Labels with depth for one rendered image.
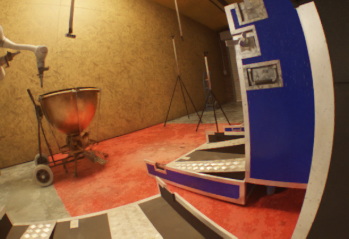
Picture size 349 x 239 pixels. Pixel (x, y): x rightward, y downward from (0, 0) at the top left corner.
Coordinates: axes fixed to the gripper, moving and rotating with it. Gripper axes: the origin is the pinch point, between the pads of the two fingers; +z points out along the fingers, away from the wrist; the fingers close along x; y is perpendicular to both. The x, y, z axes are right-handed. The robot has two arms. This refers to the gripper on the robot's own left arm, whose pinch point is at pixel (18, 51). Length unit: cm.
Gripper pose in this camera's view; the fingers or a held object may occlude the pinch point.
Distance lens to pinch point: 194.4
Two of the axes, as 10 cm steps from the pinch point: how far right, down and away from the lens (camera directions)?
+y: -3.7, -8.7, -3.3
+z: 5.8, -5.0, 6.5
